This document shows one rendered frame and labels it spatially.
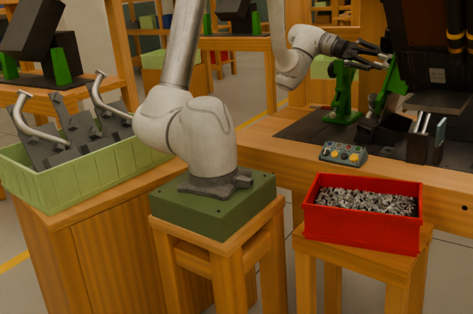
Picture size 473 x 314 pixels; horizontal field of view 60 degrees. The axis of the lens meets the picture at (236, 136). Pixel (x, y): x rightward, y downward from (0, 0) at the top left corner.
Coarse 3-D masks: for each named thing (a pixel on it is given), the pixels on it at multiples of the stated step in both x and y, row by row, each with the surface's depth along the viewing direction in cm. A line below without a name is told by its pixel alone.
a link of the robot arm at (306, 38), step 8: (296, 24) 170; (304, 24) 168; (296, 32) 166; (304, 32) 164; (312, 32) 163; (320, 32) 162; (296, 40) 165; (304, 40) 163; (312, 40) 162; (296, 48) 164; (304, 48) 163; (312, 48) 163; (312, 56) 164
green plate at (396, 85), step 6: (390, 66) 142; (396, 66) 141; (390, 72) 142; (396, 72) 142; (390, 78) 144; (396, 78) 143; (384, 84) 145; (390, 84) 145; (396, 84) 144; (402, 84) 142; (384, 90) 146; (390, 90) 146; (396, 90) 144; (402, 90) 143
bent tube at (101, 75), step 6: (96, 72) 186; (102, 72) 186; (96, 78) 185; (102, 78) 186; (96, 84) 184; (96, 90) 183; (96, 96) 182; (96, 102) 183; (102, 102) 184; (102, 108) 184; (108, 108) 185; (114, 108) 187; (114, 114) 187; (120, 114) 188; (126, 114) 190
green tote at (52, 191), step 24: (96, 120) 198; (120, 144) 163; (144, 144) 173; (0, 168) 165; (24, 168) 145; (72, 168) 149; (96, 168) 157; (120, 168) 166; (144, 168) 175; (24, 192) 155; (48, 192) 144; (72, 192) 151; (96, 192) 159
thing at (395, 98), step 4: (392, 92) 150; (388, 96) 149; (392, 96) 153; (396, 96) 159; (388, 100) 149; (392, 100) 155; (396, 100) 161; (384, 104) 152; (388, 104) 152; (392, 104) 158; (396, 104) 165; (384, 108) 151; (388, 108) 155; (392, 108) 161; (384, 112) 153; (388, 112) 158; (392, 112) 164; (384, 116) 156; (380, 120) 153
